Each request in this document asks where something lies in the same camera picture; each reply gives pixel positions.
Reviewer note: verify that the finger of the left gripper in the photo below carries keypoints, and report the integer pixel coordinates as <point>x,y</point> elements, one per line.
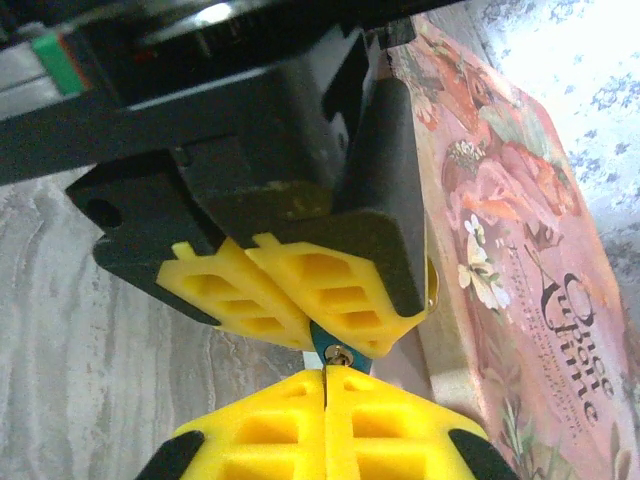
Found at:
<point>350,280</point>
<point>225,295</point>

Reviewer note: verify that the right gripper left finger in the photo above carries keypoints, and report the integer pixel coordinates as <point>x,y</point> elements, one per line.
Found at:
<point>250,440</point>

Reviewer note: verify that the blue padlock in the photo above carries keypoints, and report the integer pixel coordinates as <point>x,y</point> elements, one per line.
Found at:
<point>345,357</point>

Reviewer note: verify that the pink book-shaped box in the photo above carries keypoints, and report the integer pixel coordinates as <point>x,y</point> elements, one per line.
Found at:
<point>525,250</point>

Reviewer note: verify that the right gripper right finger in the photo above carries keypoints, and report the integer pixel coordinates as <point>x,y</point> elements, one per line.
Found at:
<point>400,440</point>

